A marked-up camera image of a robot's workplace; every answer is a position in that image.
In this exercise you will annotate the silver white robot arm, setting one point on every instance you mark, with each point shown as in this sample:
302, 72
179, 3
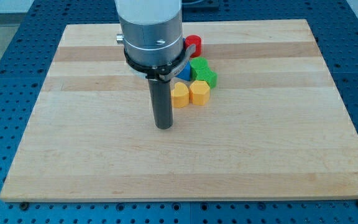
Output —
152, 31

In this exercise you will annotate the green star block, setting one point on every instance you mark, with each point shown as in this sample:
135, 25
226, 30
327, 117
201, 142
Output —
207, 75

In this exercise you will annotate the yellow heart block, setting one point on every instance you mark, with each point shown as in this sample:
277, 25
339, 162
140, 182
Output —
180, 95

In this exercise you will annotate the black cylindrical pointer rod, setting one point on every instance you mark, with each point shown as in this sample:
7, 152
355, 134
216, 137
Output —
160, 95

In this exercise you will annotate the yellow hexagon block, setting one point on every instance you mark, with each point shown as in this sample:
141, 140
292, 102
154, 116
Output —
199, 92

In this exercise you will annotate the blue block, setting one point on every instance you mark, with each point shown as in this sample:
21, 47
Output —
185, 74

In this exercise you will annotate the green cylinder block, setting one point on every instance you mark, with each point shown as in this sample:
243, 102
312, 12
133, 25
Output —
198, 63

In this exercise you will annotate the red cylinder block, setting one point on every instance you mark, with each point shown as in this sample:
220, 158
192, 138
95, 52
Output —
194, 40

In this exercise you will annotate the light wooden board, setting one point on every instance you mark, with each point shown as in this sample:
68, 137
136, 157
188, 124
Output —
274, 128

